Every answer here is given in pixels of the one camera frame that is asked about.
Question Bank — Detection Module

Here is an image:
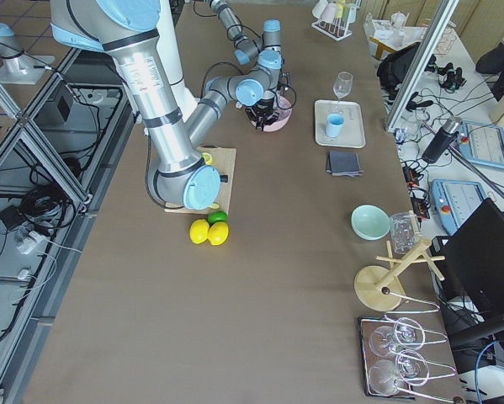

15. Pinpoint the black water bottle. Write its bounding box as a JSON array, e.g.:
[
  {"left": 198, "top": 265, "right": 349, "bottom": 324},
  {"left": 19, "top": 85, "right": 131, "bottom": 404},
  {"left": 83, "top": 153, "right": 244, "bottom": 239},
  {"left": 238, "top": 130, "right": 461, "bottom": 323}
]
[{"left": 422, "top": 116, "right": 462, "bottom": 164}]

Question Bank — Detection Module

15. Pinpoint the pink bowl of ice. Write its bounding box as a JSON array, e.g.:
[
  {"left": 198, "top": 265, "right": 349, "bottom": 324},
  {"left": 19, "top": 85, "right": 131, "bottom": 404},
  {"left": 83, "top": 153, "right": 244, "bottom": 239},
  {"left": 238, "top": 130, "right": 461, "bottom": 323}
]
[{"left": 251, "top": 95, "right": 292, "bottom": 132}]

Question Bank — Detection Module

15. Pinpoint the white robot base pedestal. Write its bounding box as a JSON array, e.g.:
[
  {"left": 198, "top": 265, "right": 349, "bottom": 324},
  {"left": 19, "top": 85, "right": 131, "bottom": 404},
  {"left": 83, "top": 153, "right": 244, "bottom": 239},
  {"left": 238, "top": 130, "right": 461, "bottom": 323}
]
[{"left": 142, "top": 1, "right": 198, "bottom": 122}]

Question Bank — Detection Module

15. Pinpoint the cream serving tray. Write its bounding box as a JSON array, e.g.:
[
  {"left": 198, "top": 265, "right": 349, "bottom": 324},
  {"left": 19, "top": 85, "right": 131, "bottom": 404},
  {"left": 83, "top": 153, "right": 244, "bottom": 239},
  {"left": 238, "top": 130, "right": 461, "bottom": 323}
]
[{"left": 314, "top": 99, "right": 366, "bottom": 148}]

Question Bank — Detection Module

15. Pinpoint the wooden mug tree stand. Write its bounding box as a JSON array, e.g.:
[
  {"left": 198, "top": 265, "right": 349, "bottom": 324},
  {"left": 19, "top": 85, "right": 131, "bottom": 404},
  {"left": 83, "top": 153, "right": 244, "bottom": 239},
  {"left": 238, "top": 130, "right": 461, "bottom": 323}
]
[{"left": 353, "top": 232, "right": 445, "bottom": 312}]

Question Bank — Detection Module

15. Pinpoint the green lime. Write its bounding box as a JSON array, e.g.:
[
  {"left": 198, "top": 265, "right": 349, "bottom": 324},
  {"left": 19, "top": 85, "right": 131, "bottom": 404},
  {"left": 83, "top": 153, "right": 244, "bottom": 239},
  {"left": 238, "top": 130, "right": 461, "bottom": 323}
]
[{"left": 207, "top": 210, "right": 228, "bottom": 225}]

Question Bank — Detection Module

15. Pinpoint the aluminium frame post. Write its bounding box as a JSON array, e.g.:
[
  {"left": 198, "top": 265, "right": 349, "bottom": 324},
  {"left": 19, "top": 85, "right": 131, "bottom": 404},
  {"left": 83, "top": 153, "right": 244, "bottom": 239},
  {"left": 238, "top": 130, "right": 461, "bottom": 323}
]
[{"left": 385, "top": 0, "right": 459, "bottom": 133}]

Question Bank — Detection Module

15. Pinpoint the black glass holder tray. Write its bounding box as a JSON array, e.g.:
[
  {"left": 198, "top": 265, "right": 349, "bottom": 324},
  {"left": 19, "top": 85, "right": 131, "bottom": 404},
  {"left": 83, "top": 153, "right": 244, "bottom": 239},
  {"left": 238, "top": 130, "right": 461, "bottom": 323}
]
[{"left": 358, "top": 316, "right": 457, "bottom": 403}]

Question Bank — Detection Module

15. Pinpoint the blue teach pendant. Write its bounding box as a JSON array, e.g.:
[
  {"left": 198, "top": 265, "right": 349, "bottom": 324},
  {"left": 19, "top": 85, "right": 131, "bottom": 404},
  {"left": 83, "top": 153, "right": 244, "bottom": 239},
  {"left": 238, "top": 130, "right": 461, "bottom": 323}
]
[
  {"left": 431, "top": 179, "right": 485, "bottom": 235},
  {"left": 457, "top": 120, "right": 504, "bottom": 170}
]

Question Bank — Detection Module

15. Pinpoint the white wire cup rack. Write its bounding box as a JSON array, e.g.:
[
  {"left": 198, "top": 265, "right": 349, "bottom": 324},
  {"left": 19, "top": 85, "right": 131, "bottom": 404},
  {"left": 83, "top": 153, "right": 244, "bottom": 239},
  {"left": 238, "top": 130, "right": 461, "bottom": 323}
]
[{"left": 311, "top": 0, "right": 361, "bottom": 41}]

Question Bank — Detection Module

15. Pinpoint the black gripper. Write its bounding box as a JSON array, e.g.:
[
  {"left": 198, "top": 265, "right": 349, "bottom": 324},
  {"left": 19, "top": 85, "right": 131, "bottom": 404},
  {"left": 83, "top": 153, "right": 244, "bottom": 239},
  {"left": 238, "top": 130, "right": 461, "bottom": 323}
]
[
  {"left": 278, "top": 72, "right": 292, "bottom": 95},
  {"left": 245, "top": 98, "right": 279, "bottom": 131}
]

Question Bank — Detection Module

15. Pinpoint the mint green bowl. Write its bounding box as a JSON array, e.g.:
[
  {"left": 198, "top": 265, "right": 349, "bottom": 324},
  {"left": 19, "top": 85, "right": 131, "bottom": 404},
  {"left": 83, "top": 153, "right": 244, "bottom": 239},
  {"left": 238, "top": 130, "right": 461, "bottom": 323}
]
[{"left": 351, "top": 205, "right": 390, "bottom": 241}]

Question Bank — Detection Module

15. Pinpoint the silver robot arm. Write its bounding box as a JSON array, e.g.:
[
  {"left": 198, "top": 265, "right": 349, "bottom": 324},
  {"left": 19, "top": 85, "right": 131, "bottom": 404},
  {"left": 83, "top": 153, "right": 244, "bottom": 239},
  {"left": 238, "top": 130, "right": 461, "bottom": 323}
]
[
  {"left": 209, "top": 1, "right": 284, "bottom": 106},
  {"left": 50, "top": 1, "right": 284, "bottom": 210}
]

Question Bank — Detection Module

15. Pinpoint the grey folded cloth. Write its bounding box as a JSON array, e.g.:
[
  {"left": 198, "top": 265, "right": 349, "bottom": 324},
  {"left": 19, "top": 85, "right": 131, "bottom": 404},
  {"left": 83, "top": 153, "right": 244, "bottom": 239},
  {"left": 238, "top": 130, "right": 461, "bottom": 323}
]
[{"left": 326, "top": 151, "right": 363, "bottom": 178}]

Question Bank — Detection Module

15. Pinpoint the clear wine glass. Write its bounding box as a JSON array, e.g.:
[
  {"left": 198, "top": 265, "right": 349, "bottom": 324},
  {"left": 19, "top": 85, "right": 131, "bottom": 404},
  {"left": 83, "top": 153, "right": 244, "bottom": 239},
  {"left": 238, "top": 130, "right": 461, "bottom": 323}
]
[{"left": 332, "top": 72, "right": 353, "bottom": 101}]

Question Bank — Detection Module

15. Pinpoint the yellow lemon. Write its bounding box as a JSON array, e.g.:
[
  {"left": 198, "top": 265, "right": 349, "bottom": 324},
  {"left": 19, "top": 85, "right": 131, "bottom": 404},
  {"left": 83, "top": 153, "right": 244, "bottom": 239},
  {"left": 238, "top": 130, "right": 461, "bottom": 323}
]
[
  {"left": 208, "top": 221, "right": 229, "bottom": 246},
  {"left": 188, "top": 219, "right": 210, "bottom": 244}
]

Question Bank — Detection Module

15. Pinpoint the light blue cup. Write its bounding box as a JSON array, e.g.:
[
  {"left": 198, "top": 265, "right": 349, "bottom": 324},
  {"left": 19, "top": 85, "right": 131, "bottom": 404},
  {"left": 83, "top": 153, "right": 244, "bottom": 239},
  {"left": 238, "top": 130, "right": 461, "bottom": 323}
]
[{"left": 325, "top": 113, "right": 345, "bottom": 139}]

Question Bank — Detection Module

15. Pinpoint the lemon half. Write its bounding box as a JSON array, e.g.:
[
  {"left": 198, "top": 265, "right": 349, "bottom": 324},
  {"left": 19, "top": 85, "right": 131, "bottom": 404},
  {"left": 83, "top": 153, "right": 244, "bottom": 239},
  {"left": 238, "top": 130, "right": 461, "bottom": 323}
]
[{"left": 202, "top": 152, "right": 214, "bottom": 165}]

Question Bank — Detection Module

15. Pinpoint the black computer monitor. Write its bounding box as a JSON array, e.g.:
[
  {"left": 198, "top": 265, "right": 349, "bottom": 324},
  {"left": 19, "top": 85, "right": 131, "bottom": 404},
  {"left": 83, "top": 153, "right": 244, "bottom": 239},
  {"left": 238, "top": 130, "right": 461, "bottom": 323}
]
[{"left": 443, "top": 199, "right": 504, "bottom": 313}]

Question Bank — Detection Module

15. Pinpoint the glass jar on stand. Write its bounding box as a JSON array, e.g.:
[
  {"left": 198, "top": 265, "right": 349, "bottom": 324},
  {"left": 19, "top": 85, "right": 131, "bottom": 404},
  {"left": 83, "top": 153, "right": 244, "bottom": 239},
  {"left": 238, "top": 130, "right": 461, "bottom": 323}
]
[{"left": 390, "top": 211, "right": 419, "bottom": 254}]

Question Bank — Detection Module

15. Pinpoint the wooden cutting board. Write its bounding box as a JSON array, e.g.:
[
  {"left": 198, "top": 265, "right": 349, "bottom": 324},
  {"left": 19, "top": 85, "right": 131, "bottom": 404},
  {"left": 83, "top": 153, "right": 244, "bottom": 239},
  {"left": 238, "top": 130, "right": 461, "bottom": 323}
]
[{"left": 164, "top": 146, "right": 236, "bottom": 215}]

